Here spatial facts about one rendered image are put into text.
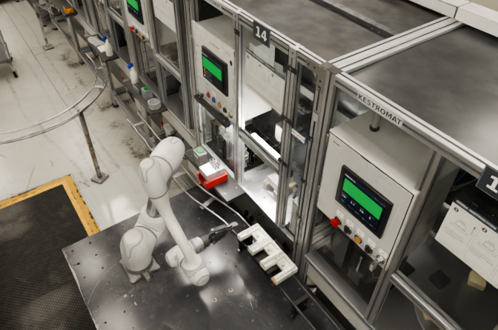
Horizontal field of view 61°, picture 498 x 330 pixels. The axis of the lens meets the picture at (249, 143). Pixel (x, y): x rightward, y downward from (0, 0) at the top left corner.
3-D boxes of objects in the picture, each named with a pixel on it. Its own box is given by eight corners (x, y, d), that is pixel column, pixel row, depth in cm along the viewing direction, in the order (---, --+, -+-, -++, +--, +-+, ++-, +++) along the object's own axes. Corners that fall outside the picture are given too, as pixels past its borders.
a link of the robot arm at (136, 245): (118, 267, 240) (110, 244, 226) (134, 242, 253) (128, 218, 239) (144, 275, 236) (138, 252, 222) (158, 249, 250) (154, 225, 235)
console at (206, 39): (193, 91, 262) (187, 21, 232) (232, 78, 275) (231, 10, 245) (230, 127, 236) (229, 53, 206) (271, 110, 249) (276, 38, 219)
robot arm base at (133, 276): (134, 290, 236) (132, 285, 232) (118, 262, 249) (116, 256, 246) (164, 274, 244) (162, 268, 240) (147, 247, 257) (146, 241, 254)
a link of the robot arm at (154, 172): (164, 200, 196) (176, 180, 206) (152, 171, 185) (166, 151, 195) (139, 197, 201) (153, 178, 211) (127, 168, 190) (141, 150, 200)
